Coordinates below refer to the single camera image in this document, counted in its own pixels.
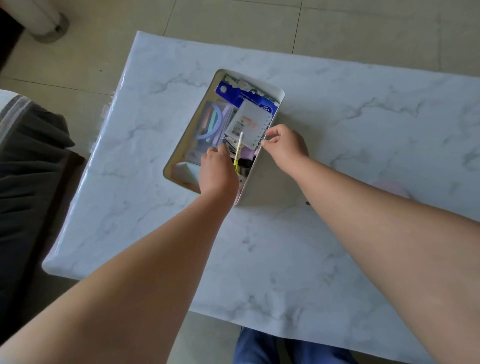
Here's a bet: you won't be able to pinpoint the person's left hand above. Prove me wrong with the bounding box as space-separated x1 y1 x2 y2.
198 143 240 205

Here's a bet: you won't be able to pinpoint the person's right hand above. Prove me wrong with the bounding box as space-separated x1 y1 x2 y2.
260 123 310 177

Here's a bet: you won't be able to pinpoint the cream plastic tray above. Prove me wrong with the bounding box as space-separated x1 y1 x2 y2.
163 68 286 207

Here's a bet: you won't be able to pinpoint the small spiral notebook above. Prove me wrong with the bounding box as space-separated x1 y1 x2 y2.
224 99 274 150

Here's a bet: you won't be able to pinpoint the clear purple pencil case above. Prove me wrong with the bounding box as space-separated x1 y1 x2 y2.
185 100 235 166

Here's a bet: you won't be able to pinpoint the blue tissue pack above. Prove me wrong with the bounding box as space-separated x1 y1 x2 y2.
214 76 280 117

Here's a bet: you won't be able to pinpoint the pink round pad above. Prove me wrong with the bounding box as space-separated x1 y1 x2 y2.
371 179 412 200

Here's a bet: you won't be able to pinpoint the person's right forearm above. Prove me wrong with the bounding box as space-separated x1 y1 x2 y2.
290 155 480 364

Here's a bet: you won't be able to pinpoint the person's left forearm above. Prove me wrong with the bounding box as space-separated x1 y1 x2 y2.
0 193 235 364

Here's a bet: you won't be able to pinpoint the person's dark blue trousers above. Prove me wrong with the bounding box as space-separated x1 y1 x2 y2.
232 326 357 364

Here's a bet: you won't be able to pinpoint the white marble table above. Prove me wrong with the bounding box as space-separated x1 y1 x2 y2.
41 30 480 364

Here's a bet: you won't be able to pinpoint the dark grey pleated fabric seat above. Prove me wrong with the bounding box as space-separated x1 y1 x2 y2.
0 101 86 346

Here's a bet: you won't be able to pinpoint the white cloth striped edge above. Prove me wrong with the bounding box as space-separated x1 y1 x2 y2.
0 89 33 147

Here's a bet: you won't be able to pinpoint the white cylinder grey base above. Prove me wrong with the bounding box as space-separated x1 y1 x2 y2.
0 0 70 44

